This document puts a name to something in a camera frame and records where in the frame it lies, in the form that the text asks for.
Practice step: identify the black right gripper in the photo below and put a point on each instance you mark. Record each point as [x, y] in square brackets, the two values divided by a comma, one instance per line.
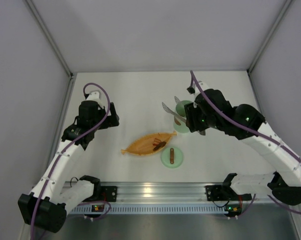
[190, 116]

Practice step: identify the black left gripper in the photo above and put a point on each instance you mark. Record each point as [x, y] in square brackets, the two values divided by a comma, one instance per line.
[113, 116]

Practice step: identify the metal serving tongs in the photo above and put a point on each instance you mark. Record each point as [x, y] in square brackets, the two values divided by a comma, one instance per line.
[173, 113]

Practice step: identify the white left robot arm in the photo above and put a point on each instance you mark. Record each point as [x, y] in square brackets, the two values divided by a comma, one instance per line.
[47, 205]

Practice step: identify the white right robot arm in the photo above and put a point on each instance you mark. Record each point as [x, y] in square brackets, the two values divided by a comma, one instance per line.
[249, 126]

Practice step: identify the green cylindrical lunch container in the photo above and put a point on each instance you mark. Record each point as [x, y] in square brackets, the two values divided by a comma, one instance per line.
[179, 126]

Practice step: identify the brown food piece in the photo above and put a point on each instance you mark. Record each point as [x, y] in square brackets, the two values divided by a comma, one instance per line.
[160, 145]

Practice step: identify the boat-shaped woven bamboo basket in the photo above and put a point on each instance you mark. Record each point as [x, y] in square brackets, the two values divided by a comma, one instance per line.
[144, 145]

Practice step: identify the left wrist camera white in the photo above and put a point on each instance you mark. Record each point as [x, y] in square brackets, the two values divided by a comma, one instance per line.
[94, 96]

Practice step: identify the green lid with wooden handle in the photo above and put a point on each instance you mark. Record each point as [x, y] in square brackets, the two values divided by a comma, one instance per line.
[172, 157]

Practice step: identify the aluminium mounting rail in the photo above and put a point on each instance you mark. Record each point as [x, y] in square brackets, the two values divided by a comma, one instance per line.
[150, 191]

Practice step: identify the slotted grey cable duct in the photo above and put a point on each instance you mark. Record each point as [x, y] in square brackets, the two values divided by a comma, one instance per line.
[161, 209]

